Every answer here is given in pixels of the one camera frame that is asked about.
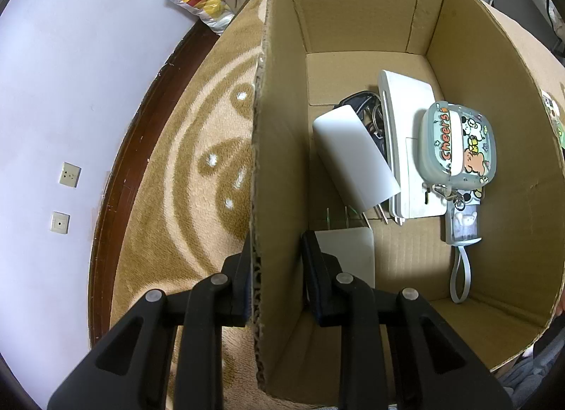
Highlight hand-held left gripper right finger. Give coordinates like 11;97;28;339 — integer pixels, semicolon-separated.
301;230;515;410

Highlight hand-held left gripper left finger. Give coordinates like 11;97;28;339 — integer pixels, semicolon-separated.
46;231;253;410

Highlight square white power adapter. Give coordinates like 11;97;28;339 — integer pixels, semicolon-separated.
315;206;376;288

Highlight brown cardboard box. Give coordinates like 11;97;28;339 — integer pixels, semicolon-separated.
247;0;565;407

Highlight tall white power adapter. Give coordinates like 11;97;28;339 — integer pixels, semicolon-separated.
313;105;404;228

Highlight clear charm with grey strap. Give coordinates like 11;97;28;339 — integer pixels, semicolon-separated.
444;192;484;304

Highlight black key bunch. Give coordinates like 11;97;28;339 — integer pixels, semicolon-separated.
338;90;394;164

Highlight cartoon printed grey case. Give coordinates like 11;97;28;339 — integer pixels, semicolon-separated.
417;101;499;194

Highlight white device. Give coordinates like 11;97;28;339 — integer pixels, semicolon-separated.
376;69;448;228

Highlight brown patterned rug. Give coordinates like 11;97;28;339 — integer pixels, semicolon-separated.
110;0;565;410

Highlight grey blue trousers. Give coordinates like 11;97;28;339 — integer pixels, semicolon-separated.
499;339;565;410

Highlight green cartoon printed item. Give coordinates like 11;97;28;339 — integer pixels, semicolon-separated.
541;90;565;151

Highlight cream wall socket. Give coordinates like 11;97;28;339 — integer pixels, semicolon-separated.
48;211;71;235
59;162;83;189

